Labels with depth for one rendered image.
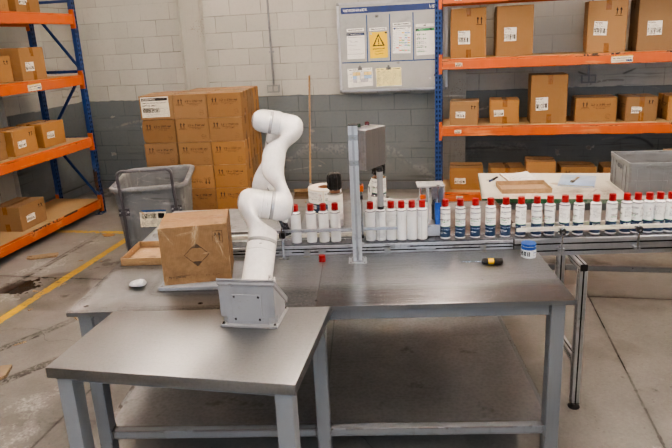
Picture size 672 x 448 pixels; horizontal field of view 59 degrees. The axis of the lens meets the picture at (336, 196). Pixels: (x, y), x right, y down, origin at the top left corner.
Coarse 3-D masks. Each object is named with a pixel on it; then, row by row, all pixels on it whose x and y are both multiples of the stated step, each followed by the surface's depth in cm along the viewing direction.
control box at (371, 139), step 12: (360, 132) 272; (372, 132) 275; (384, 132) 283; (360, 144) 273; (372, 144) 276; (384, 144) 284; (360, 156) 275; (372, 156) 278; (384, 156) 286; (360, 168) 277; (372, 168) 279
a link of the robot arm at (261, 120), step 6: (258, 114) 259; (264, 114) 259; (270, 114) 260; (252, 120) 260; (258, 120) 258; (264, 120) 258; (270, 120) 259; (258, 126) 259; (264, 126) 259; (270, 126) 259; (264, 132) 262; (270, 138) 280; (276, 138) 279
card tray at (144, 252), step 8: (136, 248) 318; (144, 248) 321; (152, 248) 321; (128, 256) 307; (136, 256) 310; (144, 256) 309; (152, 256) 309; (160, 256) 308; (128, 264) 298; (136, 264) 298; (144, 264) 298; (152, 264) 297; (160, 264) 297
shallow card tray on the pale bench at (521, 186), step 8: (496, 184) 425; (504, 184) 428; (512, 184) 427; (520, 184) 427; (528, 184) 426; (536, 184) 425; (544, 184) 422; (504, 192) 406; (512, 192) 405; (520, 192) 405; (528, 192) 404; (536, 192) 404; (544, 192) 403
